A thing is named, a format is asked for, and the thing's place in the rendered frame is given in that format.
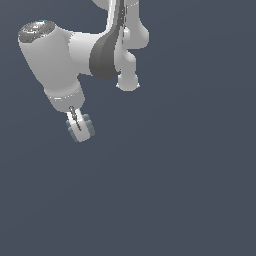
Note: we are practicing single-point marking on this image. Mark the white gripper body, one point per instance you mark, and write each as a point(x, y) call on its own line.
point(78, 125)

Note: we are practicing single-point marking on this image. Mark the grey-teal gripper finger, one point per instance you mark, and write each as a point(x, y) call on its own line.
point(89, 126)
point(69, 129)

